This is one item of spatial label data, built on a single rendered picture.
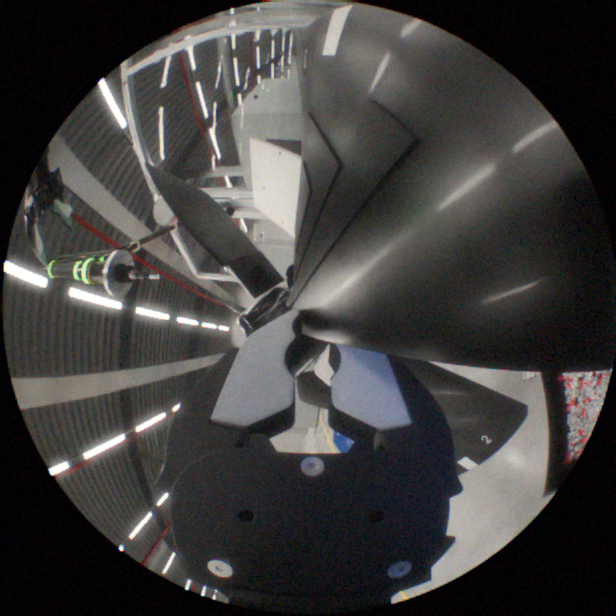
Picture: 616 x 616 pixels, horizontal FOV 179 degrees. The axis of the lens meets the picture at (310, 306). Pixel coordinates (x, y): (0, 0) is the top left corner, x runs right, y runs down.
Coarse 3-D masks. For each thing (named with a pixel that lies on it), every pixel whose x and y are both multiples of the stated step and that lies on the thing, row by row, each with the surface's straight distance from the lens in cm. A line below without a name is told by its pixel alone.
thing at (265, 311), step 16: (288, 272) 35; (288, 288) 30; (256, 304) 30; (272, 304) 28; (240, 320) 30; (256, 320) 28; (272, 320) 27; (304, 336) 27; (304, 352) 28; (320, 352) 31
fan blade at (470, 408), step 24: (408, 360) 27; (432, 384) 27; (456, 384) 27; (480, 384) 27; (456, 408) 28; (480, 408) 28; (504, 408) 28; (456, 432) 29; (480, 432) 30; (504, 432) 30; (456, 456) 32; (480, 456) 33
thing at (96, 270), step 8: (48, 264) 70; (96, 264) 41; (104, 264) 39; (120, 264) 36; (96, 272) 40; (120, 272) 35; (128, 272) 34; (96, 280) 41; (120, 280) 35; (128, 280) 34
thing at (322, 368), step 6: (324, 354) 31; (318, 360) 32; (324, 360) 31; (318, 366) 32; (324, 366) 31; (318, 372) 32; (324, 372) 31; (330, 372) 31; (324, 378) 32; (330, 384) 31
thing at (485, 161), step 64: (320, 64) 11; (384, 64) 6; (448, 64) 5; (320, 128) 9; (384, 128) 5; (448, 128) 4; (512, 128) 4; (320, 192) 8; (384, 192) 5; (448, 192) 4; (512, 192) 3; (576, 192) 3; (320, 256) 9; (384, 256) 5; (448, 256) 4; (512, 256) 3; (576, 256) 3; (320, 320) 10; (384, 320) 6; (448, 320) 4; (512, 320) 4; (576, 320) 4
